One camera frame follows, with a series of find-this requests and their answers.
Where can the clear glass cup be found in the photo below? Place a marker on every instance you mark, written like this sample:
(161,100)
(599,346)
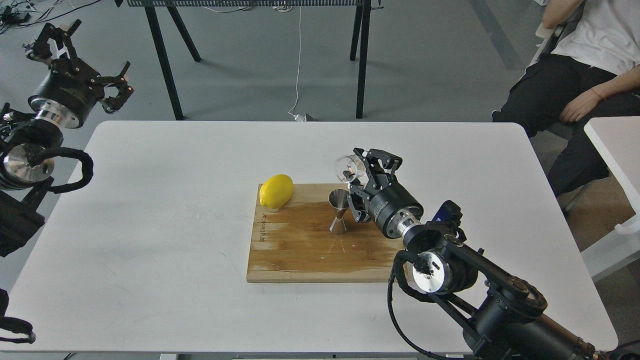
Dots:
(349,168)

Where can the wooden cutting board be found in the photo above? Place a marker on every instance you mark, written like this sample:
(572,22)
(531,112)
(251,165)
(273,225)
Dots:
(293,244)

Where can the black metal frame table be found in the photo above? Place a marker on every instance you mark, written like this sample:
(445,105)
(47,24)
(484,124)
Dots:
(260,48)

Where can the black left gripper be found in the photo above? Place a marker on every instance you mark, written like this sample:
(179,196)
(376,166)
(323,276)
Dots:
(382,198)

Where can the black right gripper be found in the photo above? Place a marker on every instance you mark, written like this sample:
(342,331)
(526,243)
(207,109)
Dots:
(65,92)

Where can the person's hand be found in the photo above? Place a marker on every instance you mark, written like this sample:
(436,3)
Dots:
(578,108)

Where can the seated person white shirt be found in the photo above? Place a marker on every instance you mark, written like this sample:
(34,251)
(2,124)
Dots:
(602,53)

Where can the steel double jigger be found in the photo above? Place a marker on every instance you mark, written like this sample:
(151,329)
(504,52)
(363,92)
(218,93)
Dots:
(338,199)

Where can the yellow lemon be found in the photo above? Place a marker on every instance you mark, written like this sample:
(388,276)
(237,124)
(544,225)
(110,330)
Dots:
(276,191)

